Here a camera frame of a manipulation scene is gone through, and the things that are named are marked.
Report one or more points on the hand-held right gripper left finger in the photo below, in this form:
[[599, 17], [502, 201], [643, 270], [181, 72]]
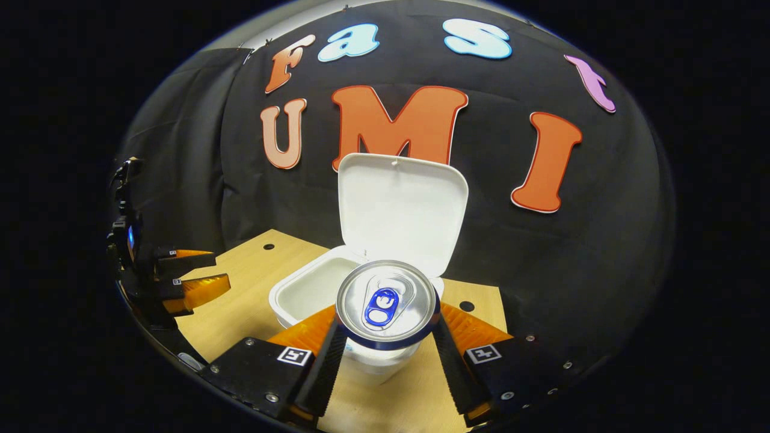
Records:
[[325, 373]]

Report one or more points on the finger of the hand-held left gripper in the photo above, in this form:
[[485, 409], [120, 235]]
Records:
[[171, 290], [186, 263]]

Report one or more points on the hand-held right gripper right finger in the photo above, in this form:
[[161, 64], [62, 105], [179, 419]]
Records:
[[454, 373]]

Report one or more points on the silver pop can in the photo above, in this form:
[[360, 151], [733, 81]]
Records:
[[388, 300]]

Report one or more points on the white desktop garbage bin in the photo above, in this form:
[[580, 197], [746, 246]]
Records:
[[400, 204]]

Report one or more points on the wooden desktop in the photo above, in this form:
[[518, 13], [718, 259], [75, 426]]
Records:
[[240, 319]]

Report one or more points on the black backdrop cloth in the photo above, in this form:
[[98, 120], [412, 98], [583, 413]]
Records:
[[541, 270]]

